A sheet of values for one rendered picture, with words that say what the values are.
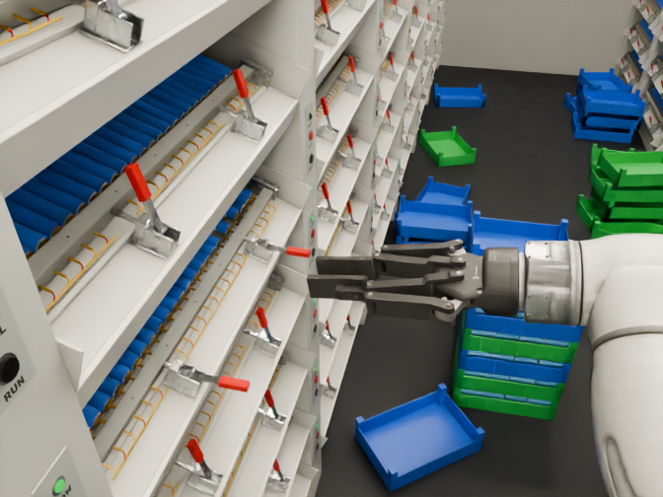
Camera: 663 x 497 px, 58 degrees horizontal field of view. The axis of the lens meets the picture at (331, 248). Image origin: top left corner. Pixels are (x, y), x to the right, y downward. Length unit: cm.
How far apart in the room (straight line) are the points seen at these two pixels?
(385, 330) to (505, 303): 149
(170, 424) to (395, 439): 118
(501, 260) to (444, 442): 123
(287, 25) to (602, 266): 55
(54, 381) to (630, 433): 46
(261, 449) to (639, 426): 75
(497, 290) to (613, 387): 14
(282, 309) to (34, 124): 78
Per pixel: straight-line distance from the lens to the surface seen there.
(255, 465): 115
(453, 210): 261
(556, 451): 190
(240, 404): 97
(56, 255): 56
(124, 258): 60
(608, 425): 59
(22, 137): 41
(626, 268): 64
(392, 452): 179
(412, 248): 72
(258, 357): 104
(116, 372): 72
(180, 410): 72
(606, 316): 63
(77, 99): 45
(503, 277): 64
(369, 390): 193
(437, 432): 185
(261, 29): 94
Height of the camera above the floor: 145
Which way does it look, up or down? 35 degrees down
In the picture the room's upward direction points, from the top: straight up
